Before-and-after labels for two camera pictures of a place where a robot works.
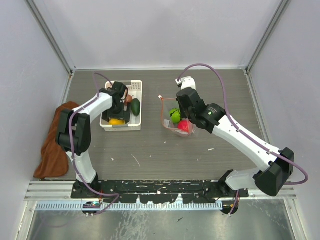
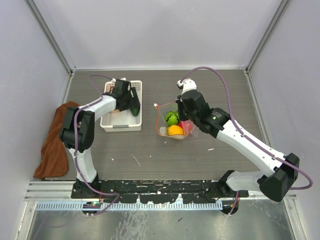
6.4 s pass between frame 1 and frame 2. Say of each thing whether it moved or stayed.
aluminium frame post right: stayed
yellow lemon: moved
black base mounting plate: stayed
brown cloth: stayed
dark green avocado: stayed
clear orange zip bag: moved
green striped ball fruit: moved
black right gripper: stayed
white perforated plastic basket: stayed
